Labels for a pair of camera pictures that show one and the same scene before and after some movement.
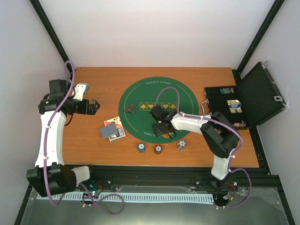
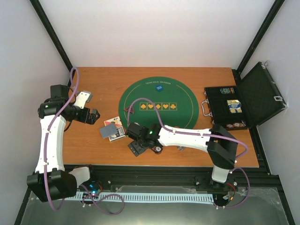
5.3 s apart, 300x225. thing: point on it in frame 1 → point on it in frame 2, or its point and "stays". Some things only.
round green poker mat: (138, 99) stays
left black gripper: (93, 110) → (92, 119)
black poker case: (255, 97) stays
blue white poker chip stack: (181, 144) stays
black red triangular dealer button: (130, 109) stays
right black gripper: (157, 131) → (136, 150)
